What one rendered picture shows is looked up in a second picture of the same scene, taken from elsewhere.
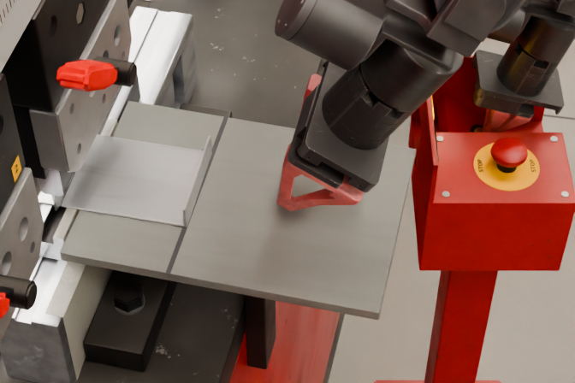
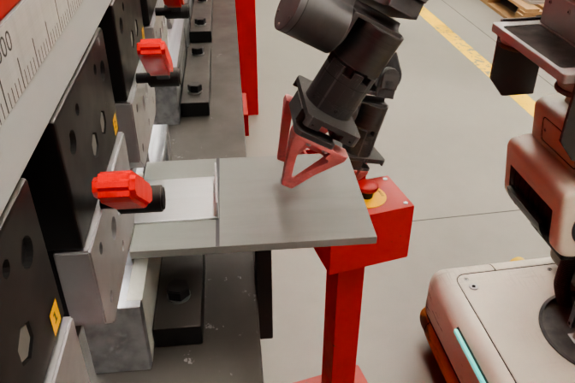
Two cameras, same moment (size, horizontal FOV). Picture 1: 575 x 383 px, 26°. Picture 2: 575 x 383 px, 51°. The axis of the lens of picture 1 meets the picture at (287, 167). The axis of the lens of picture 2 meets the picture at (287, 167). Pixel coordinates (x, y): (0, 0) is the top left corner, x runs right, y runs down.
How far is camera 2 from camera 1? 0.44 m
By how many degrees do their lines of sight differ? 21
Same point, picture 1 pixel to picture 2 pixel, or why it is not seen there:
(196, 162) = (209, 183)
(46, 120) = (121, 111)
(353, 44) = (339, 22)
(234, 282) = (269, 241)
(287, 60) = (225, 155)
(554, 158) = (390, 187)
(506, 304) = not seen: hidden behind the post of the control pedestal
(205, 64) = not seen: hidden behind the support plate
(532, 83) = (366, 147)
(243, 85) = not seen: hidden behind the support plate
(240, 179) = (243, 186)
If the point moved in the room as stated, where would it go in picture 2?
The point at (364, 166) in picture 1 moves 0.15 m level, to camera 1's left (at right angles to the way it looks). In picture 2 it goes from (348, 128) to (209, 151)
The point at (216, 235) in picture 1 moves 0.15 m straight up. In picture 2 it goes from (241, 218) to (235, 97)
